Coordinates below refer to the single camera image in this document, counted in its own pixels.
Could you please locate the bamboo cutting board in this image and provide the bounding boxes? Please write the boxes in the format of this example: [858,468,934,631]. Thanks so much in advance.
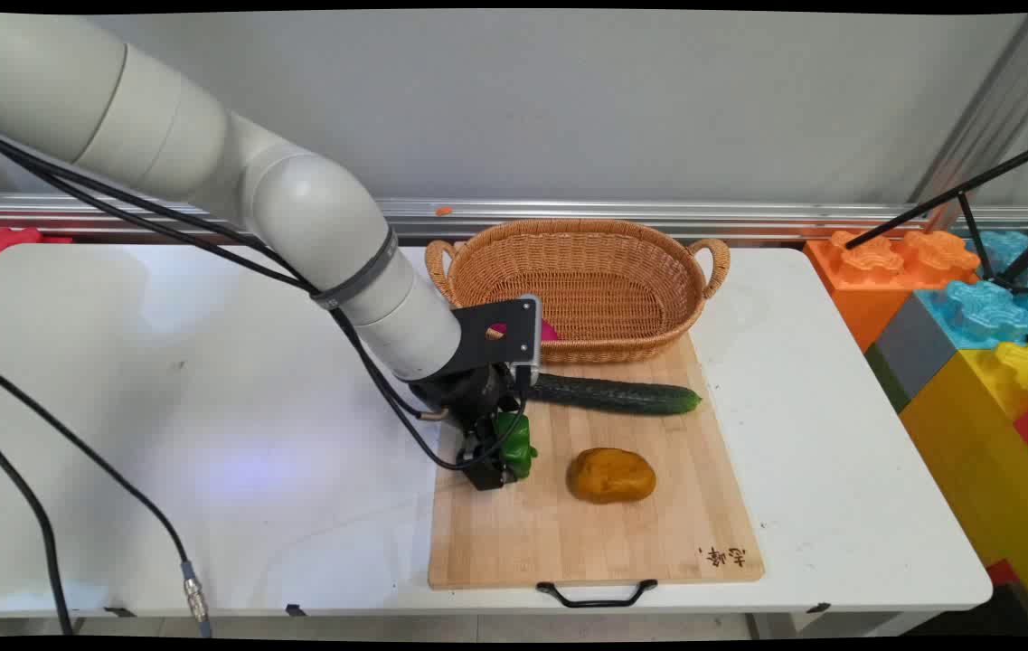
[428,331,766,590]

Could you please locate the orange giant building block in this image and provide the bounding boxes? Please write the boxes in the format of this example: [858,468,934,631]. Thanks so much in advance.
[803,228,983,354]

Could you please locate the black strap band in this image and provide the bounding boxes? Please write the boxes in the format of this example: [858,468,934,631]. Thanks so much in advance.
[309,226,401,312]

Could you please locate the orange-brown potato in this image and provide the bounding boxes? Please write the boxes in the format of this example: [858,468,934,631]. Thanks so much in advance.
[566,447,657,505]

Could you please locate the pink toy item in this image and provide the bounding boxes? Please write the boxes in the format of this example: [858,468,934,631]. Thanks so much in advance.
[488,318,561,344]

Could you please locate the light blue giant building block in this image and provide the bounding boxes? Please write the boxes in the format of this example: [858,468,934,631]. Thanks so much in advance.
[966,229,1028,290]
[913,278,1028,352]

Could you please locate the yellow giant building block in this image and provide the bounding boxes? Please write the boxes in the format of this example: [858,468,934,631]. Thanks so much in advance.
[899,341,1028,637]

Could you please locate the black cable with metal connector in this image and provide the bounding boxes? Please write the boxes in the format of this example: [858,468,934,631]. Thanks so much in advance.
[0,349,212,639]

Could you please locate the woven wicker basket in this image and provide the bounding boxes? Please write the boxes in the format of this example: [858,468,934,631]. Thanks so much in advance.
[424,218,731,365]

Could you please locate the dark green cucumber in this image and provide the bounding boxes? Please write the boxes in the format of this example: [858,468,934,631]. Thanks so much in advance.
[527,372,703,417]

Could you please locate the black cutting board handle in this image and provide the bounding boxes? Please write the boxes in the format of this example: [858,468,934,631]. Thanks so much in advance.
[536,580,659,609]

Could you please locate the black wrist camera mount plate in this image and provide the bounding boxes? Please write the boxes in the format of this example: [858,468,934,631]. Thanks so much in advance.
[451,295,542,388]

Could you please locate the aluminium rail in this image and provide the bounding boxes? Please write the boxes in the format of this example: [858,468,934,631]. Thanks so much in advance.
[0,192,1028,241]

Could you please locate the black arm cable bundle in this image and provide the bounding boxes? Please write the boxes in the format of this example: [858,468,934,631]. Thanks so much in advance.
[0,118,529,472]

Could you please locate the black tripod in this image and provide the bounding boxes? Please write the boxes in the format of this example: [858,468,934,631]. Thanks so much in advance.
[844,131,1028,297]

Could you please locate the green bell pepper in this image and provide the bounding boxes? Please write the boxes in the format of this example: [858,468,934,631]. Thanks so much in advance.
[493,410,540,481]

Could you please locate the plain black cable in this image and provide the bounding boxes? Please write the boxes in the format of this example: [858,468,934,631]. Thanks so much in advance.
[0,399,77,637]

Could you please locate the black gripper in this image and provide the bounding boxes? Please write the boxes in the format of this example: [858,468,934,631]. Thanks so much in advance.
[409,360,519,492]

